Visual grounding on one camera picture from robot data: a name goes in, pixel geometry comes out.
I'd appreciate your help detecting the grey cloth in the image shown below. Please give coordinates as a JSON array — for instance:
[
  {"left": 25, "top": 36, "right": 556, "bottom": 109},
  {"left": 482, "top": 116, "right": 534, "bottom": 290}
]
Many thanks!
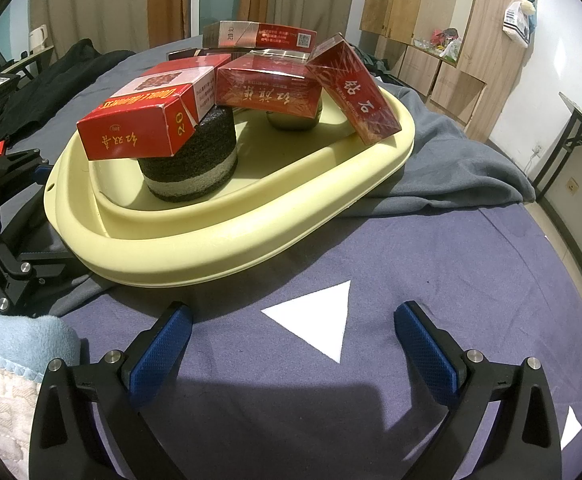
[{"left": 21, "top": 85, "right": 537, "bottom": 317}]

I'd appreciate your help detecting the purple cloth with white triangles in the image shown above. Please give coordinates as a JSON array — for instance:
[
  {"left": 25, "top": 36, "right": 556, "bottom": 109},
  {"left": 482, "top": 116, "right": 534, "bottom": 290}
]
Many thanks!
[{"left": 56, "top": 205, "right": 582, "bottom": 480}]

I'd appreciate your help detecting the light blue fleece blanket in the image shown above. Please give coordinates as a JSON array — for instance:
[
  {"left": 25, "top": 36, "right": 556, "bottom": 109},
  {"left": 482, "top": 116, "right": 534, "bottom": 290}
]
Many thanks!
[{"left": 0, "top": 307, "right": 82, "bottom": 377}]

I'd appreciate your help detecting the white quilted cloth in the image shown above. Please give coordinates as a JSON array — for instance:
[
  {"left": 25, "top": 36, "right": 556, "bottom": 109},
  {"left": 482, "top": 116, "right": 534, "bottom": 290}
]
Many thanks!
[{"left": 0, "top": 355, "right": 42, "bottom": 480}]

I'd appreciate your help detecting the white kettle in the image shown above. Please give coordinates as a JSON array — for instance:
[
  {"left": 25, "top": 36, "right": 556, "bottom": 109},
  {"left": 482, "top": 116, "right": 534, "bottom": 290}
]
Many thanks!
[{"left": 28, "top": 24, "right": 52, "bottom": 54}]

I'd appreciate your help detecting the white hanging bag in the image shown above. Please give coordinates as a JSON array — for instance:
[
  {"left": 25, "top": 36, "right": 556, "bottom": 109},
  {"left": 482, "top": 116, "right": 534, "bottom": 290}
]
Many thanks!
[{"left": 501, "top": 0, "right": 540, "bottom": 49}]

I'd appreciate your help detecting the black folding table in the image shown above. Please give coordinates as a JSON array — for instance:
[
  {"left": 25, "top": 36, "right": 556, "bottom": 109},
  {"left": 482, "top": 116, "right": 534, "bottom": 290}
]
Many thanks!
[{"left": 536, "top": 92, "right": 582, "bottom": 292}]

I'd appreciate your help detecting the black cloth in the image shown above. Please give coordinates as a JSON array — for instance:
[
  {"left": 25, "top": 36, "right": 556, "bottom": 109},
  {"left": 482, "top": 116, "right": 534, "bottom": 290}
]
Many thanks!
[{"left": 0, "top": 39, "right": 136, "bottom": 141}]

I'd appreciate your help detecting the red box with silver end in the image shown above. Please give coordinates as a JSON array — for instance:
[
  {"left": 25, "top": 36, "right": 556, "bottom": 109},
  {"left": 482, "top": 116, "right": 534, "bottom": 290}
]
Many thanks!
[{"left": 202, "top": 20, "right": 318, "bottom": 54}]

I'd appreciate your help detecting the wooden wardrobe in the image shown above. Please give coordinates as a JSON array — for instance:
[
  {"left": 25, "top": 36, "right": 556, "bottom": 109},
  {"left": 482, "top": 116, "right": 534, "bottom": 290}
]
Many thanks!
[{"left": 360, "top": 0, "right": 542, "bottom": 144}]

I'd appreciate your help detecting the round silver tin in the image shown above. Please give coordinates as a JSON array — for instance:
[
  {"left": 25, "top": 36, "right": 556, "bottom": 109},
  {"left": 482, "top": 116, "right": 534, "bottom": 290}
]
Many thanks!
[{"left": 266, "top": 100, "right": 322, "bottom": 132}]

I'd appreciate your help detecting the beige curtain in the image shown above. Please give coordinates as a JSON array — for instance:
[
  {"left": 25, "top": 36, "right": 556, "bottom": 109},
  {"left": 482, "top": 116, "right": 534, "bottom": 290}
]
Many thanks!
[{"left": 30, "top": 0, "right": 362, "bottom": 57}]

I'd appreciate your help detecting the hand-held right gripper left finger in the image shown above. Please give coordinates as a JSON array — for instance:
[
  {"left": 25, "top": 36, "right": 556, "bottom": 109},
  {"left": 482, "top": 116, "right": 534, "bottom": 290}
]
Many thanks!
[{"left": 29, "top": 301, "right": 193, "bottom": 480}]

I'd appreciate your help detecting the pale yellow plastic tray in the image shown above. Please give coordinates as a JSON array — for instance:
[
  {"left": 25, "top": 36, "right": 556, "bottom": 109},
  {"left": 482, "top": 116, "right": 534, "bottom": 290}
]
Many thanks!
[{"left": 43, "top": 77, "right": 417, "bottom": 289}]

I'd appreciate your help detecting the dark brown cigarette box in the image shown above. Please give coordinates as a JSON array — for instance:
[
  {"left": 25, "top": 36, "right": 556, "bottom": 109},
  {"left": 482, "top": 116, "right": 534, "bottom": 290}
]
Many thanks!
[{"left": 167, "top": 46, "right": 252, "bottom": 62}]

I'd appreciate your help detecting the silver-topped red cigarette box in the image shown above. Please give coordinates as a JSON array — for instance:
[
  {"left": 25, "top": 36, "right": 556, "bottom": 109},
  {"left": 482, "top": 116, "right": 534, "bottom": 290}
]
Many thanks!
[{"left": 215, "top": 49, "right": 323, "bottom": 120}]

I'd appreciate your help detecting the dark speckled round sponge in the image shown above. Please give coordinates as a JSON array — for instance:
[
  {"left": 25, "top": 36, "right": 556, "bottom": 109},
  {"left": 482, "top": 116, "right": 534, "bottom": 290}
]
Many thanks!
[{"left": 138, "top": 104, "right": 239, "bottom": 204}]

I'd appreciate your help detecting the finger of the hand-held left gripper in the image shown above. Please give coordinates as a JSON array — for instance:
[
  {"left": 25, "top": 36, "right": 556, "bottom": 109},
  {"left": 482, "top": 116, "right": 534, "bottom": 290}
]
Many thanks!
[
  {"left": 0, "top": 240, "right": 79, "bottom": 319},
  {"left": 0, "top": 147, "right": 52, "bottom": 202}
]

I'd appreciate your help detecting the red and white cigarette box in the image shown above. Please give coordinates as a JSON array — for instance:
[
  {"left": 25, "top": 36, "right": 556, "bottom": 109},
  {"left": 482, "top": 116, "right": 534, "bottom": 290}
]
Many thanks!
[{"left": 76, "top": 54, "right": 233, "bottom": 161}]

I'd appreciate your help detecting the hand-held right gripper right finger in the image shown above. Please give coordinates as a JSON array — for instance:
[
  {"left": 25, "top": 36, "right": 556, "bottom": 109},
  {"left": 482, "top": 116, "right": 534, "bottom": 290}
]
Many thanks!
[{"left": 393, "top": 301, "right": 563, "bottom": 480}]

